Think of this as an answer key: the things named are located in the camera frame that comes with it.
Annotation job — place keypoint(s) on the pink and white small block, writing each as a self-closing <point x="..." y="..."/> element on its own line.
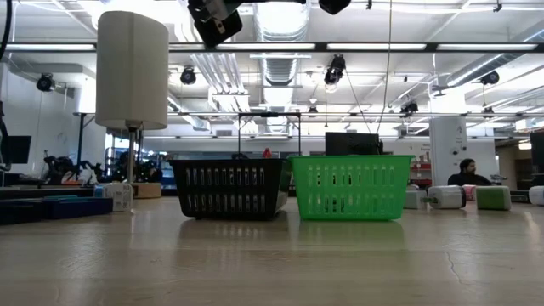
<point x="119" y="196"/>

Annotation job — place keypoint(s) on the green small sharpener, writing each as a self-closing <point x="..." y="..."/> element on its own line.
<point x="493" y="198"/>

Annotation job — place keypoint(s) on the black ceiling spotlight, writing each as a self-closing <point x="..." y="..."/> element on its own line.
<point x="44" y="82"/>
<point x="335" y="70"/>
<point x="188" y="75"/>
<point x="409" y="107"/>
<point x="489" y="77"/>

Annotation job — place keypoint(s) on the white cylinder table lamp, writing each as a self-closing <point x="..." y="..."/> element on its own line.
<point x="132" y="68"/>

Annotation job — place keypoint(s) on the black overhead beam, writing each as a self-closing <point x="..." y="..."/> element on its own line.
<point x="321" y="47"/>

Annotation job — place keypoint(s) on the red background object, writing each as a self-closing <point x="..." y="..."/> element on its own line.
<point x="267" y="152"/>

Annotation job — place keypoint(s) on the black plastic slotted basket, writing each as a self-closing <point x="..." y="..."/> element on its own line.
<point x="229" y="163"/>

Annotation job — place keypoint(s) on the black monitor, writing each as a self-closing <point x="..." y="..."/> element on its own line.
<point x="17" y="149"/>
<point x="352" y="143"/>

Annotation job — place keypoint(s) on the green plastic slotted basket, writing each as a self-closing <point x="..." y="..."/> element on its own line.
<point x="350" y="160"/>

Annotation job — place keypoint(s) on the black background robot arms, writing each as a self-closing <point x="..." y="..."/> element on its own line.
<point x="64" y="168"/>

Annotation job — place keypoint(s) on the person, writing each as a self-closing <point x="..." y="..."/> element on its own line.
<point x="467" y="176"/>

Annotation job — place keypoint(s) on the pink small sharpener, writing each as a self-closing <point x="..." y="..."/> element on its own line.
<point x="469" y="192"/>

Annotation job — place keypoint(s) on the dark monitor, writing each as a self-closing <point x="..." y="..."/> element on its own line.
<point x="537" y="149"/>

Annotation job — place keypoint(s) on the silver ventilation duct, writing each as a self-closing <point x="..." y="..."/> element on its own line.
<point x="280" y="25"/>

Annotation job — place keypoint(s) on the black metal stand frame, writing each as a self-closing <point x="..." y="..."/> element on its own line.
<point x="269" y="114"/>

